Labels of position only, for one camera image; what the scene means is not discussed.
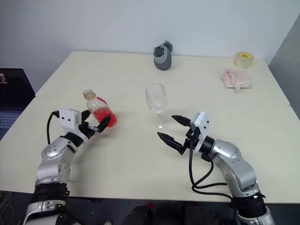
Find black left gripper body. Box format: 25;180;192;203
78;121;97;142

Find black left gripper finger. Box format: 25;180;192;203
93;114;112;134
81;110;91;124

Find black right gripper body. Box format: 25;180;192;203
177;127;201;155

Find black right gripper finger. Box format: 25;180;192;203
172;114;192;128
157;131;184;153

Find bottle with red liquid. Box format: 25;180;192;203
82;89;118;128

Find clear wine glass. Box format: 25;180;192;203
144;82;170;130

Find grey fabric cap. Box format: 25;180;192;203
153;40;174;71

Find pink fluffy cloth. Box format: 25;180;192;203
220;67;253;90

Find dark laptop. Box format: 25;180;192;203
0;68;36;142

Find clear tape roll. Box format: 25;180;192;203
233;52;255;69

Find grey partition panel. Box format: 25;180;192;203
267;22;300;111

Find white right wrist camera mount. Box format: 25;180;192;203
189;111;210;152

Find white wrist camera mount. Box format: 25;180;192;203
189;111;210;152
57;108;82;130

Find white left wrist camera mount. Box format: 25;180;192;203
57;108;82;130

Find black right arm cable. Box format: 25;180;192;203
188;138;235;198

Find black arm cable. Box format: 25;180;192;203
188;138;235;198
46;110;60;145

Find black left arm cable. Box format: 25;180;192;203
46;110;60;145

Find white floor cables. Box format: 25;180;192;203
0;191;15;225

